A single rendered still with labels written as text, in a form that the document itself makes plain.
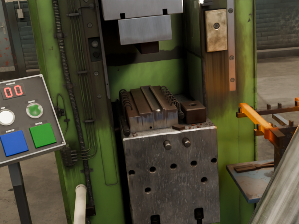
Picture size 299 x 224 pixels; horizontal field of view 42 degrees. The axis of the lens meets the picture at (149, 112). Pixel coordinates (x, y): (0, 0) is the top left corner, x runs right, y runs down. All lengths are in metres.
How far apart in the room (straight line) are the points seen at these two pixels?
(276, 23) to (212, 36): 6.07
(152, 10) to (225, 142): 0.72
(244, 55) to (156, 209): 0.77
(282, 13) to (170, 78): 5.83
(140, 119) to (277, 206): 0.96
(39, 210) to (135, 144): 1.61
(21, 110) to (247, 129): 1.02
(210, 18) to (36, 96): 0.77
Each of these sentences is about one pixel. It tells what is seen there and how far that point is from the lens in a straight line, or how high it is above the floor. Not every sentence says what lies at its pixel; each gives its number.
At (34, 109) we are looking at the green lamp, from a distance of 1.42.
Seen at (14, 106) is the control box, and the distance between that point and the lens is 1.42.
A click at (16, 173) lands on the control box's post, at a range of 1.54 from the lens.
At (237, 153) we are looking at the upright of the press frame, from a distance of 1.88.
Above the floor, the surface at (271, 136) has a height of 0.96.
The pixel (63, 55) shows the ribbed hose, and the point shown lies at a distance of 1.61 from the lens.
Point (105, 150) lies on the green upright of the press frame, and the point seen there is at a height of 0.79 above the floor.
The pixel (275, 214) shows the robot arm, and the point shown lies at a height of 1.09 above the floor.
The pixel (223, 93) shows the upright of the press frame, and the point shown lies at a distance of 1.75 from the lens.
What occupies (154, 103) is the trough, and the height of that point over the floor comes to 0.99.
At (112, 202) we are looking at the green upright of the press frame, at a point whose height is 0.53.
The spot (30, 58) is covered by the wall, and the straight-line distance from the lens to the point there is 7.90.
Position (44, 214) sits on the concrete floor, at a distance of 2.95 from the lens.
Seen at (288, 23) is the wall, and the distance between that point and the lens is 7.77.
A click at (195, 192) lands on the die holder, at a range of 1.67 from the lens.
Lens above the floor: 1.46
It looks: 18 degrees down
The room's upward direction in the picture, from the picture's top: 5 degrees counter-clockwise
